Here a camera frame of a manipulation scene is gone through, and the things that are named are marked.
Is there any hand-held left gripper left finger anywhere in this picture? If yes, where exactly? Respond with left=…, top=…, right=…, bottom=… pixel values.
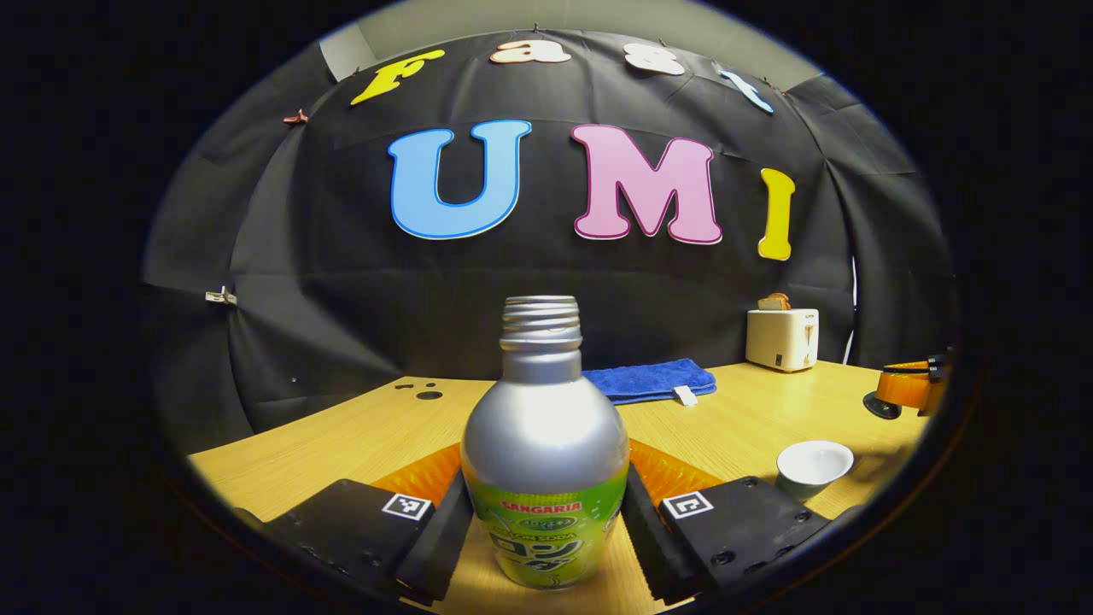
left=235, top=442, right=476, bottom=609

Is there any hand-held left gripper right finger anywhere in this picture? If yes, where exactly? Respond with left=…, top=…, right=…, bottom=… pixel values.
left=622, top=437, right=833, bottom=603

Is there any white teacup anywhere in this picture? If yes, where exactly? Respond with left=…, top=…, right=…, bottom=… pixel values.
left=775, top=440, right=855, bottom=504

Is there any silver green water bottle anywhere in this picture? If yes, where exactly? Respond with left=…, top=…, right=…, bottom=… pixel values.
left=460, top=296, right=631, bottom=592

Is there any white toaster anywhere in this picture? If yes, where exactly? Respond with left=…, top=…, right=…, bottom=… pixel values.
left=745, top=307, right=821, bottom=373

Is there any folded blue towel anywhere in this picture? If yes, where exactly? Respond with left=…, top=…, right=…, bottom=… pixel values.
left=583, top=358, right=718, bottom=407

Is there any black backdrop cloth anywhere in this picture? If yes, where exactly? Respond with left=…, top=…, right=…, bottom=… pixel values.
left=141, top=30, right=956, bottom=454

